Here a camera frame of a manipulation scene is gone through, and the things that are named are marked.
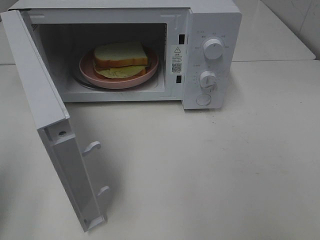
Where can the round white door-release button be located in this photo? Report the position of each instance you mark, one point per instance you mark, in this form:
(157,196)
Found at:
(203,99)

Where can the sandwich with lettuce and cheese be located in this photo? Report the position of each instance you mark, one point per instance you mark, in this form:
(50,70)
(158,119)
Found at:
(120,60)

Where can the pink round plate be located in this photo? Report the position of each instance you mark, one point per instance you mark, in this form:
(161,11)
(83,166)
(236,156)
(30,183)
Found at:
(86,67)

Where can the white microwave door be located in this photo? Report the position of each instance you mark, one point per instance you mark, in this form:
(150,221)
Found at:
(51,117)

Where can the lower white microwave knob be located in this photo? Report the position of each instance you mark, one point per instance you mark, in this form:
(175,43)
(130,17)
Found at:
(207,81)

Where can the white microwave knob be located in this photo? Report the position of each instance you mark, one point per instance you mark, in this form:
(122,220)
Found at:
(213,48)
(207,81)

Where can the white warning label sticker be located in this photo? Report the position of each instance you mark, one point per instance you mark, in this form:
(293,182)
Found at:
(177,58)

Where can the white microwave oven body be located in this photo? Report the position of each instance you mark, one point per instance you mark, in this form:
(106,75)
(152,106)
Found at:
(70,28)

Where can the upper white microwave knob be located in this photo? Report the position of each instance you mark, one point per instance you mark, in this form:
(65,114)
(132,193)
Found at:
(213,48)

